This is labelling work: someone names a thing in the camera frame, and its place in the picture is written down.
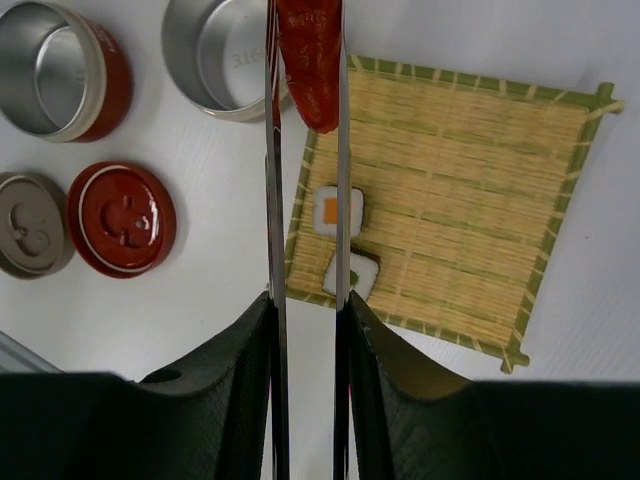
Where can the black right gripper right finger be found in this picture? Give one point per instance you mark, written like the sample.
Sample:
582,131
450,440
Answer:
416,419

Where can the red food piece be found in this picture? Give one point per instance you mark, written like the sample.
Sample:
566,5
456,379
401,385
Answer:
310,38

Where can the beige steel container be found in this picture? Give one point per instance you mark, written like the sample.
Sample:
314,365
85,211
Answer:
214,52

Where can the steel tongs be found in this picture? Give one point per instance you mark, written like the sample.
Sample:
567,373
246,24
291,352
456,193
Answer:
276,255

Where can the orange sushi roll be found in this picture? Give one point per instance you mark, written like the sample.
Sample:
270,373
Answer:
325,215

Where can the red steel container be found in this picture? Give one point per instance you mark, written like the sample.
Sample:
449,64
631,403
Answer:
64,78

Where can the bamboo mat tray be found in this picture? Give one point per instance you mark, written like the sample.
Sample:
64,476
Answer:
466,181

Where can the red round lid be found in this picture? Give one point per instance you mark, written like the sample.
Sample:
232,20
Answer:
121,219

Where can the beige round lid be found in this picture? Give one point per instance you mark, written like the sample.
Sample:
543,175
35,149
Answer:
34,238

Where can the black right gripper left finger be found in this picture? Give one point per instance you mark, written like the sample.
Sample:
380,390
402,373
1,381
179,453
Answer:
201,417

